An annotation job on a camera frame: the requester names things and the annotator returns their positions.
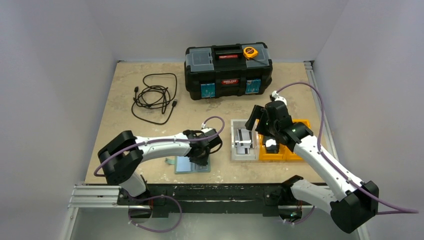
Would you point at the teal card holder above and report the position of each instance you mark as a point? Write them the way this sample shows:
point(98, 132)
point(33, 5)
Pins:
point(182, 165)

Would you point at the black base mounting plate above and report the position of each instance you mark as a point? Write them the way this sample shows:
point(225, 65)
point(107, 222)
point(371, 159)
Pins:
point(266, 199)

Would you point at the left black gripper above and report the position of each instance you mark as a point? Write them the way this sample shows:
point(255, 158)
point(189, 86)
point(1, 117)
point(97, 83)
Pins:
point(202, 161)

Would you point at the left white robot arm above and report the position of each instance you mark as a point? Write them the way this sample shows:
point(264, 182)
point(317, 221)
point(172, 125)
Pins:
point(120, 158)

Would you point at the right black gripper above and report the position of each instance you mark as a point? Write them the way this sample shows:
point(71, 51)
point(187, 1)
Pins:
point(262, 120)

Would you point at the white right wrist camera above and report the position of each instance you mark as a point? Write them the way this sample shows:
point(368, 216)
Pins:
point(274, 96)

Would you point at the aluminium frame rail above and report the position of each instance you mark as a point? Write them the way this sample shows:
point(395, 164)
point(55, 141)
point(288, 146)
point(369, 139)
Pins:
point(94, 196)

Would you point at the orange plastic bin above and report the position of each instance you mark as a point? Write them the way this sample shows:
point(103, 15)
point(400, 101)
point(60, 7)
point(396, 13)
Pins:
point(284, 155)

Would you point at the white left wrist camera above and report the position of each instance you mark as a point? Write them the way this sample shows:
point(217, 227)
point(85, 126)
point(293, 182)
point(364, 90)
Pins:
point(205, 128)

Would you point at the white plastic bin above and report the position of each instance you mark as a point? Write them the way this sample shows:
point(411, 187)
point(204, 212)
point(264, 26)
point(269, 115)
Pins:
point(253, 155)

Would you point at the black item in orange bin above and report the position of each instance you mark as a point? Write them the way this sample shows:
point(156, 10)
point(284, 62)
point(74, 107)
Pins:
point(271, 146)

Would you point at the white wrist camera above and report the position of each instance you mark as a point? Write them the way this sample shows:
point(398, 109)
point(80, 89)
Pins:
point(274, 96)
point(205, 128)

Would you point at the cards in white bin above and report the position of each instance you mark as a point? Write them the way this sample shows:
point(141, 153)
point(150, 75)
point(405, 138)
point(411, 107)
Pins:
point(243, 141)

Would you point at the yellow tape measure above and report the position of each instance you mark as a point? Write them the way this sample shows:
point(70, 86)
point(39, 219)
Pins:
point(250, 52)

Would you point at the black plastic toolbox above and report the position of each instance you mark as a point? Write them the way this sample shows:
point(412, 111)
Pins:
point(222, 71)

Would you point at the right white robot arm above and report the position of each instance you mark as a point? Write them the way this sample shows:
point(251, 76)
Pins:
point(349, 201)

